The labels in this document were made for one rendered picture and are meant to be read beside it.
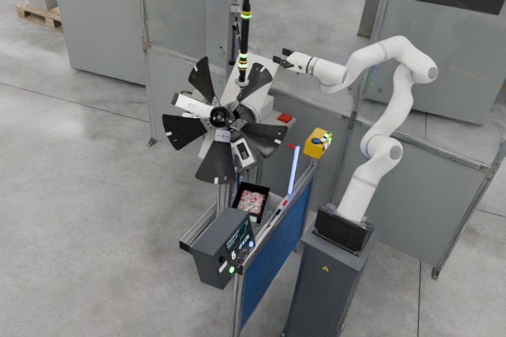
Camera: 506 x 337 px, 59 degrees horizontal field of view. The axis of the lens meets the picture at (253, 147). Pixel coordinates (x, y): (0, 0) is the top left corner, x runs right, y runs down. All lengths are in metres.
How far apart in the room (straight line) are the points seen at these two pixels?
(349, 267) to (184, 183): 1.95
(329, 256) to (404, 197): 1.12
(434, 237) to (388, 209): 0.35
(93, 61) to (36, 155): 1.34
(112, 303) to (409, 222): 2.02
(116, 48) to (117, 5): 0.47
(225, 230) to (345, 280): 0.73
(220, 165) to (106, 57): 2.82
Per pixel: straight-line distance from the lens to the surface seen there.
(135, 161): 3.99
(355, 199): 2.11
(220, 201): 3.00
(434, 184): 3.03
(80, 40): 5.06
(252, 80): 2.39
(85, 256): 3.36
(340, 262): 2.15
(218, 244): 1.72
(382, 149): 2.06
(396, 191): 3.13
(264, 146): 2.27
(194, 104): 2.63
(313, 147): 2.51
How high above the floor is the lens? 2.60
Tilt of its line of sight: 39 degrees down
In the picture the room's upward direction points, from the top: 5 degrees clockwise
